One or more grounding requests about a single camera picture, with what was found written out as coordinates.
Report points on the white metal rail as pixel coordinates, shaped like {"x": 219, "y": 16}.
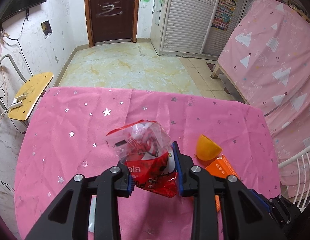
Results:
{"x": 296, "y": 173}

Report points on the colourful wall poster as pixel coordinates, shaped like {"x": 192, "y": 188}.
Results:
{"x": 223, "y": 14}

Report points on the pink star tablecloth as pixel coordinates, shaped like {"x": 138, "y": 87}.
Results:
{"x": 88, "y": 130}

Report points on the orange cardboard box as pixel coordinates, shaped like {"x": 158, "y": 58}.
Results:
{"x": 221, "y": 167}

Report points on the red snack wrapper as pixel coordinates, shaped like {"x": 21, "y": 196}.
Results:
{"x": 145, "y": 149}

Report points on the wooden bed frame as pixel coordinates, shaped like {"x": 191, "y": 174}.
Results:
{"x": 229, "y": 85}

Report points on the dark brown wooden door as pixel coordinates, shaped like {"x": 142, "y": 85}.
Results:
{"x": 110, "y": 21}

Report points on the white louvered wardrobe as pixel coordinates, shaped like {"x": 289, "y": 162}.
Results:
{"x": 183, "y": 28}

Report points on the pink tree-print bed curtain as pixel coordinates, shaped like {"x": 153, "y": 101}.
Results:
{"x": 268, "y": 58}

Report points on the yellow wooden chair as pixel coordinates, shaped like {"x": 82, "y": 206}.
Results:
{"x": 33, "y": 88}

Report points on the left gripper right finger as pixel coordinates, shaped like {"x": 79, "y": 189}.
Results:
{"x": 223, "y": 206}

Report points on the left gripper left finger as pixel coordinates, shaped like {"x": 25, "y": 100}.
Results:
{"x": 67, "y": 216}

